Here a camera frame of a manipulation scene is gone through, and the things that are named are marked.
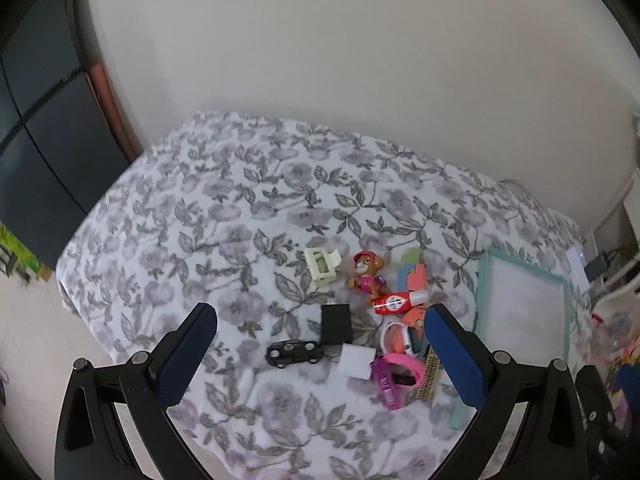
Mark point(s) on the white square box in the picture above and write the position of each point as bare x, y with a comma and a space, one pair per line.
355, 361

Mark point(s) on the red white glue bottle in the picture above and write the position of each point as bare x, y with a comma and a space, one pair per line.
398, 303

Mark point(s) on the orange blue carrot knife toy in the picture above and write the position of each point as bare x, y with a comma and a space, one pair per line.
414, 319

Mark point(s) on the dark window panel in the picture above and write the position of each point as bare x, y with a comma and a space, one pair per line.
58, 154

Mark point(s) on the black power adapter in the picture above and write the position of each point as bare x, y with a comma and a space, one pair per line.
336, 324

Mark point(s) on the white router box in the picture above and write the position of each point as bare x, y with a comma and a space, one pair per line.
577, 270

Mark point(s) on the patterned gold black strip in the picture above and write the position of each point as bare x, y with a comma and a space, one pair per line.
431, 368

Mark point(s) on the black toy car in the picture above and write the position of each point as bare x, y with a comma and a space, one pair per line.
284, 353

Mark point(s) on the pink wristband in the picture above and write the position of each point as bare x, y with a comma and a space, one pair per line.
393, 373

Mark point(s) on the cream plastic toy chair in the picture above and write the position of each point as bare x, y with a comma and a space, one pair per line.
322, 265

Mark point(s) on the teal framed white tray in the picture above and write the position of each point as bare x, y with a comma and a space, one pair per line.
521, 309

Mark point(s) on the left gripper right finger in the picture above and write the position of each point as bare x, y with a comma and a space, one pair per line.
550, 442

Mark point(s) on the long orange carrot knife toy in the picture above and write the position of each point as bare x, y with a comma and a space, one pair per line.
411, 274

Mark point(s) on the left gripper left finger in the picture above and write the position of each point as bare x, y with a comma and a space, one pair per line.
91, 443

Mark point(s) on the white shelf unit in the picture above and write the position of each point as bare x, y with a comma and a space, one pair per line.
612, 246

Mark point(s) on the brown puppy toy figure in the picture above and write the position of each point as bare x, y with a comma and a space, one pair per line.
366, 277

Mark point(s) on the floral grey white blanket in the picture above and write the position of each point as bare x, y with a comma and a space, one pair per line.
221, 211

